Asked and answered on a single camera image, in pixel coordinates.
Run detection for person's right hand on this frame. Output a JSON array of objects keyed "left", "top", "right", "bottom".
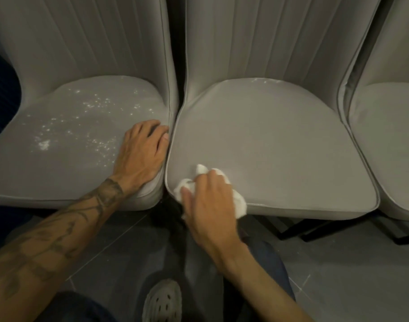
[{"left": 181, "top": 169, "right": 248, "bottom": 266}]

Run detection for person's left hand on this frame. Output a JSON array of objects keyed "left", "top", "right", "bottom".
[{"left": 110, "top": 119, "right": 170, "bottom": 195}]

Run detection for white cleaning cloth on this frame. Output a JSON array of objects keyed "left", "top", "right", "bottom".
[{"left": 173, "top": 164, "right": 248, "bottom": 220}]

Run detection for grey padded chair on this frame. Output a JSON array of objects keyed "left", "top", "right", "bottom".
[
  {"left": 337, "top": 0, "right": 409, "bottom": 246},
  {"left": 0, "top": 0, "right": 180, "bottom": 212},
  {"left": 164, "top": 0, "right": 381, "bottom": 242}
]

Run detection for person's left forearm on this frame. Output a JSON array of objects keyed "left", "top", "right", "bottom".
[{"left": 0, "top": 179, "right": 131, "bottom": 322}]

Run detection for person's right forearm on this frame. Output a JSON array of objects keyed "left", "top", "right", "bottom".
[{"left": 221, "top": 241, "right": 314, "bottom": 322}]

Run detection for dark blue ribbed fabric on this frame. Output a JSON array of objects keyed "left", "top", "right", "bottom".
[{"left": 0, "top": 47, "right": 22, "bottom": 146}]

